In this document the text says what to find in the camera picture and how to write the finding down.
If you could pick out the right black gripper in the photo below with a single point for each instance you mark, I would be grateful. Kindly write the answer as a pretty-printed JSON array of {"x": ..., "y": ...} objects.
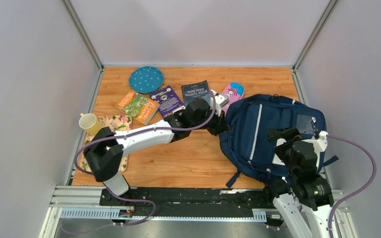
[{"x": 287, "y": 134}]

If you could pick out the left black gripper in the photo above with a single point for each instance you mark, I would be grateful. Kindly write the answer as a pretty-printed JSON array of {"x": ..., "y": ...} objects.
[{"x": 220, "y": 125}]

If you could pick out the Nineteen Eighty-Four dark book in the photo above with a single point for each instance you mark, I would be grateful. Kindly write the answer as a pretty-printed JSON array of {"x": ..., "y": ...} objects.
[{"x": 195, "y": 90}]

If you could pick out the orange treehouse book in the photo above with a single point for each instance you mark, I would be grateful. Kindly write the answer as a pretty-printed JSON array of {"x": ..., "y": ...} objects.
[{"x": 138, "y": 106}]

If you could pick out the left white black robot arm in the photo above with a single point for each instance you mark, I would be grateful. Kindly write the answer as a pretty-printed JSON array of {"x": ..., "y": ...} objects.
[{"x": 105, "y": 152}]

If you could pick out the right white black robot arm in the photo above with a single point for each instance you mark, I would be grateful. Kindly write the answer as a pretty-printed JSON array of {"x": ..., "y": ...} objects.
[{"x": 306, "y": 203}]

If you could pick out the pink cartoon pencil case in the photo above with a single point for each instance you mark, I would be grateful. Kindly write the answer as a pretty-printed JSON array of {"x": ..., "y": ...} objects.
[{"x": 234, "y": 92}]

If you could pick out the purple treehouse book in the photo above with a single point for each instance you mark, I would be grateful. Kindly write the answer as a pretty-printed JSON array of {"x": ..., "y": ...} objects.
[{"x": 168, "y": 101}]

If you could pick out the teal polka dot plate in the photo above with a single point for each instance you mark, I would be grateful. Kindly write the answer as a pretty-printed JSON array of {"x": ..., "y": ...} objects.
[{"x": 146, "y": 79}]

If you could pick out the yellow mug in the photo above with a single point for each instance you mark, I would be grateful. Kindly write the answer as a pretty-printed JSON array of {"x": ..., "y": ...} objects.
[{"x": 90, "y": 123}]

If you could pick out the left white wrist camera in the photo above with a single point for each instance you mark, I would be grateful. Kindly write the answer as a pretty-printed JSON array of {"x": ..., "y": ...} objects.
[{"x": 218, "y": 101}]

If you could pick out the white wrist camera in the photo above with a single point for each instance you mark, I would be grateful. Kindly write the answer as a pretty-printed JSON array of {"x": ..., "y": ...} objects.
[
  {"x": 319, "y": 142},
  {"x": 218, "y": 101}
]

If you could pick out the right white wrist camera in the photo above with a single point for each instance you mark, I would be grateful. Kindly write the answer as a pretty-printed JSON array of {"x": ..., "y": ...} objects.
[{"x": 319, "y": 142}]

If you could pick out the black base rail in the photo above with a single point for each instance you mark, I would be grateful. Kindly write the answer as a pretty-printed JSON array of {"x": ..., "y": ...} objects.
[{"x": 191, "y": 202}]

